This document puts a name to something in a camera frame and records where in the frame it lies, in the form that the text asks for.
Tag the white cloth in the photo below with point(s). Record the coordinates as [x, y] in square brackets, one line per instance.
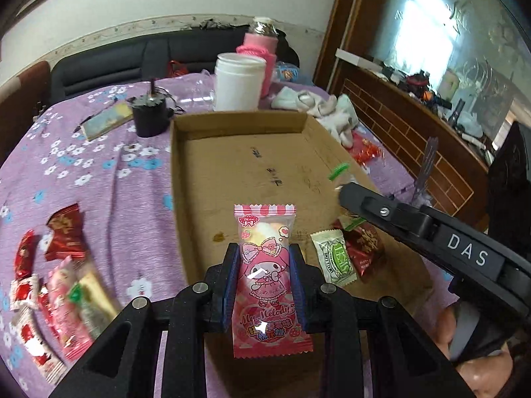
[290, 97]

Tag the black pen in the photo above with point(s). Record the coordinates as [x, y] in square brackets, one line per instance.
[83, 123]

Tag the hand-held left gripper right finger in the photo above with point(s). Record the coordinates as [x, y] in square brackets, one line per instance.
[298, 282]

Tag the clear plastic bottle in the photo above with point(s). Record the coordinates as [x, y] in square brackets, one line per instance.
[199, 91]

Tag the black cup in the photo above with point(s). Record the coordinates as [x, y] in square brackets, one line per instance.
[151, 118]

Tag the gold green snack packet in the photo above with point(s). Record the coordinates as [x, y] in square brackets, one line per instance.
[97, 302]

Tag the pink cartoon candy packet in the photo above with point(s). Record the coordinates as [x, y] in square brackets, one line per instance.
[265, 298]

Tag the pink sleeved bottle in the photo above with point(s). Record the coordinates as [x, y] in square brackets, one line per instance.
[265, 45]

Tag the dark red snack packet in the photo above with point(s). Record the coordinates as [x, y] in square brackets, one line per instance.
[367, 248]
[64, 236]

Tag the flat printed card packet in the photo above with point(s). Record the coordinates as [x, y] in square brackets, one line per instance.
[108, 120]

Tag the black sofa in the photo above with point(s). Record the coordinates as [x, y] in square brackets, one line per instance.
[108, 64]

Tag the person's right hand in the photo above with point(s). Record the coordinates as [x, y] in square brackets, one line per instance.
[481, 377]

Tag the blue snack bag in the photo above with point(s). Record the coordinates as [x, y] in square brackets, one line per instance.
[287, 72]

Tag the white flat box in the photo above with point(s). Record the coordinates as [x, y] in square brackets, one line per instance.
[356, 59]

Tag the white cotton gloves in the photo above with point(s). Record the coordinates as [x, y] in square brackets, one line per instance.
[340, 122]

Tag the green white snack packet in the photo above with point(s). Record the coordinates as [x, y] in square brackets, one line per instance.
[334, 257]

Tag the clear green candy wrapper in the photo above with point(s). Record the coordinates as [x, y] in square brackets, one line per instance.
[338, 172]

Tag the brown cardboard box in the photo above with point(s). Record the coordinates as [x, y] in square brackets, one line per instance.
[249, 174]

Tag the dark cloth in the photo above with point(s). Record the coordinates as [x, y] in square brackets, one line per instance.
[211, 23]

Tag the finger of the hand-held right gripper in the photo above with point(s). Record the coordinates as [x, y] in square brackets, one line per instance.
[425, 170]
[386, 211]

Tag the white plastic jar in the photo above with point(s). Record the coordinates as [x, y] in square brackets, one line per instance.
[238, 83]

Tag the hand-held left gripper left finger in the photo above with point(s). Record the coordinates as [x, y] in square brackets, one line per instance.
[231, 282]

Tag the red bag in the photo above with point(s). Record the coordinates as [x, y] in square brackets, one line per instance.
[178, 68]

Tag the red candy wrappers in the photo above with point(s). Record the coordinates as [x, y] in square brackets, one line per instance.
[367, 151]

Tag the wooden cabinet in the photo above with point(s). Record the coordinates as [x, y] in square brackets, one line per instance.
[415, 132]

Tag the large wall mirror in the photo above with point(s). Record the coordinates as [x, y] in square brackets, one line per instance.
[456, 29]

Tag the pink snack packet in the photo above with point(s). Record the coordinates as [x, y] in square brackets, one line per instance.
[66, 315]

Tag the red white snack packet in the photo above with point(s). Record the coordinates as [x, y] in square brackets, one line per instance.
[35, 340]
[23, 292]

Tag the bright red snack packet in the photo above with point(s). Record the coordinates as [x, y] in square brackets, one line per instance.
[25, 253]

